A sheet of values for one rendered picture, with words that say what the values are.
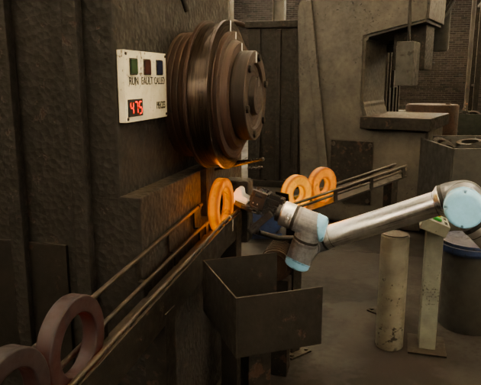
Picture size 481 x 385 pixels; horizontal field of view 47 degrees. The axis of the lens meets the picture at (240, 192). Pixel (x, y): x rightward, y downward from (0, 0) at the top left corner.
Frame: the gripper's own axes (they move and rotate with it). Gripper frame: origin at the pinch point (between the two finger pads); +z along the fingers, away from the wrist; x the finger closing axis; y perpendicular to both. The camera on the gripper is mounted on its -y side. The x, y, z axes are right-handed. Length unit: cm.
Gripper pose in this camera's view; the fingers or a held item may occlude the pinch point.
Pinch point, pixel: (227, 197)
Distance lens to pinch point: 198.3
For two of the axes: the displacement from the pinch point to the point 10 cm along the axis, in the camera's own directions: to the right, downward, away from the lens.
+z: -9.2, -3.5, 1.9
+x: -2.7, 2.0, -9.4
